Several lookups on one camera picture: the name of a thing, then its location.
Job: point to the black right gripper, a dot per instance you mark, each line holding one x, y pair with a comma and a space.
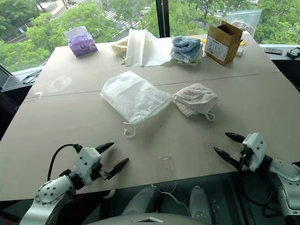
246, 157

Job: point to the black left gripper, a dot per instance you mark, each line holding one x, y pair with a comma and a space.
96, 173

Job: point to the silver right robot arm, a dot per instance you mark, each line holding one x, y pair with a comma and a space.
288, 171

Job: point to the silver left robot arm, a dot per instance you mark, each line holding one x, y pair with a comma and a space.
51, 189

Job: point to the pale pink folded towel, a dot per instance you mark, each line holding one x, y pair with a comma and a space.
195, 98

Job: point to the clear zip plastic bag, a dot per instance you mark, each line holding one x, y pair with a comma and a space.
248, 20

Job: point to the grey rounded shape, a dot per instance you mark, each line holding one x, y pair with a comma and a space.
143, 199
199, 201

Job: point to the grey robot torso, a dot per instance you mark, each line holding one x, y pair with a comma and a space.
159, 219

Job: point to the small white box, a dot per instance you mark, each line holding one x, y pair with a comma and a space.
240, 52

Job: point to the brown cardboard box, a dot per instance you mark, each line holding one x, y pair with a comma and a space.
220, 44

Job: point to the smartphone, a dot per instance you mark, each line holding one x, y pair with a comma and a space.
273, 50

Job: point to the stack of blue white towels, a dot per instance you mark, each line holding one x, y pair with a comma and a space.
186, 49

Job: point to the black handheld device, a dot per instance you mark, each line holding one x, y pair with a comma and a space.
294, 52

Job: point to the cream folded cloth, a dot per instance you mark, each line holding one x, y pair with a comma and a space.
143, 47

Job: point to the purple tissue pack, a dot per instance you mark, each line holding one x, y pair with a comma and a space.
83, 45

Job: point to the dark monitor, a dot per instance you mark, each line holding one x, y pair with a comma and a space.
11, 80

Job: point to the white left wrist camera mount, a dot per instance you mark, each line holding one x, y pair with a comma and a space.
87, 161

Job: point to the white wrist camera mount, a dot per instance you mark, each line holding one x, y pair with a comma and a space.
256, 145
87, 161

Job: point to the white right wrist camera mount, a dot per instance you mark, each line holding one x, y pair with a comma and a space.
256, 145

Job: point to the black window frame post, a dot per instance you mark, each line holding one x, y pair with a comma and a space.
162, 18

